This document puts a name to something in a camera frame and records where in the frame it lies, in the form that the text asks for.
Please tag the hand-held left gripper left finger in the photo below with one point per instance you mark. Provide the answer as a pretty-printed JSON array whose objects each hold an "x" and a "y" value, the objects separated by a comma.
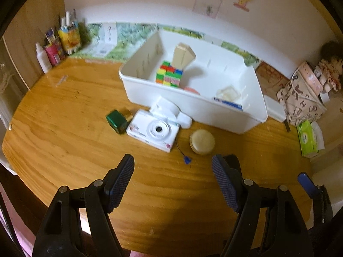
[{"x": 120, "y": 182}]

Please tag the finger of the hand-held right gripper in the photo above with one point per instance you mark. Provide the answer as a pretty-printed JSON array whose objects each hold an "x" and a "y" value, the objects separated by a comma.
[{"x": 306, "y": 183}]

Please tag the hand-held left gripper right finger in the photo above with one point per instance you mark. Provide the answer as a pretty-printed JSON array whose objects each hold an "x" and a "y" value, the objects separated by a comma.
[{"x": 225, "y": 184}]

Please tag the round beige compact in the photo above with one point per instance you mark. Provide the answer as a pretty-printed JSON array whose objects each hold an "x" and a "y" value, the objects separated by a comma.
[{"x": 201, "y": 142}]

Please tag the white compact camera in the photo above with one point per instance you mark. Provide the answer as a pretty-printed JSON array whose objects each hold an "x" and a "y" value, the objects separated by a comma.
[{"x": 152, "y": 131}]

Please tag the green perfume bottle gold cap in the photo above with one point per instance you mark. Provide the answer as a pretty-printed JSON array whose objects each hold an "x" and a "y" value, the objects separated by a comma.
[{"x": 118, "y": 119}]

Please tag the white plastic storage bin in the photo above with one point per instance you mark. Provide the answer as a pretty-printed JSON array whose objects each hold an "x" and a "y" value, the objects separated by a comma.
[{"x": 203, "y": 112}]

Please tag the blue and white box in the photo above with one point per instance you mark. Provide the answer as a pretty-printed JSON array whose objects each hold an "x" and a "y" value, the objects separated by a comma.
[{"x": 229, "y": 104}]

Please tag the clear spotted plastic bag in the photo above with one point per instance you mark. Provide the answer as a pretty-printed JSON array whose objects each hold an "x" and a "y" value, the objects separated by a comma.
[{"x": 229, "y": 92}]

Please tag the pink powder puff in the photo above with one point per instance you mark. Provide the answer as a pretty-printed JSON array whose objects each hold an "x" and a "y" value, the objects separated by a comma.
[{"x": 191, "y": 89}]

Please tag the colourful puzzle cube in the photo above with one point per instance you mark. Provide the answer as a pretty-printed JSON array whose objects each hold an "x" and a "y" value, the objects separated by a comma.
[{"x": 168, "y": 74}]

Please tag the cream rectangular case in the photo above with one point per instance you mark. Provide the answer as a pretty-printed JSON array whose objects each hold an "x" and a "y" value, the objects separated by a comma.
[{"x": 183, "y": 56}]

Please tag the green tissue pack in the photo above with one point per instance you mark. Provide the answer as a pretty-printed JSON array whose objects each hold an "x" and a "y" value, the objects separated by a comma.
[{"x": 309, "y": 139}]

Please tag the beige printed fabric bag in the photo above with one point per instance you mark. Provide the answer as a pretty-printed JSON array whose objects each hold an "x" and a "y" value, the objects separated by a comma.
[{"x": 300, "y": 101}]

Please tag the small white adapter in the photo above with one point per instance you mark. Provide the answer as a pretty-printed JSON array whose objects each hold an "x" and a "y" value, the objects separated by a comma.
[{"x": 324, "y": 97}]

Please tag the brown printed paper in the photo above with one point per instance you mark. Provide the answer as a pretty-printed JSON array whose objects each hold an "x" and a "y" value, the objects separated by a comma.
[{"x": 270, "y": 77}]

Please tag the brown-haired cloth doll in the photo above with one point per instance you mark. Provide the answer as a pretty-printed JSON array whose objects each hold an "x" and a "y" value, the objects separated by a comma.
[{"x": 331, "y": 69}]

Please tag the pink tube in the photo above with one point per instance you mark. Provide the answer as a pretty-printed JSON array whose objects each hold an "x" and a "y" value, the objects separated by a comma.
[{"x": 55, "y": 54}]

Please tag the white carton box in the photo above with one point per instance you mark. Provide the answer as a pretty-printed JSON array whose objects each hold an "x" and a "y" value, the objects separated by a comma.
[{"x": 107, "y": 38}]

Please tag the green fruit poster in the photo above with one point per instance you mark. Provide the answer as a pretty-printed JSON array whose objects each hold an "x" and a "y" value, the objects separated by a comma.
[{"x": 126, "y": 37}]

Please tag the white squeeze bottle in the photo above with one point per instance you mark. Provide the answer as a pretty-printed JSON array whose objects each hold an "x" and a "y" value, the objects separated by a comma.
[{"x": 43, "y": 59}]

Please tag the yellow drink carton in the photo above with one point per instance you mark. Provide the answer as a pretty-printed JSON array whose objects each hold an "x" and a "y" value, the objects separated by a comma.
[{"x": 69, "y": 38}]

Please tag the cosmetic brushes holder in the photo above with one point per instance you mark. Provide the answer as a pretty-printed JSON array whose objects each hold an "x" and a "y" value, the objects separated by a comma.
[{"x": 68, "y": 18}]

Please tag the square clear wall hook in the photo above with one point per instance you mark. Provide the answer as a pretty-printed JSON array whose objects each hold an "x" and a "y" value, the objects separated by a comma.
[{"x": 207, "y": 5}]

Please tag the yellow bear wall sticker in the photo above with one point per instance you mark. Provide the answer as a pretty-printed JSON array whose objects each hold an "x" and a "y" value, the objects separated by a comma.
[{"x": 242, "y": 0}]

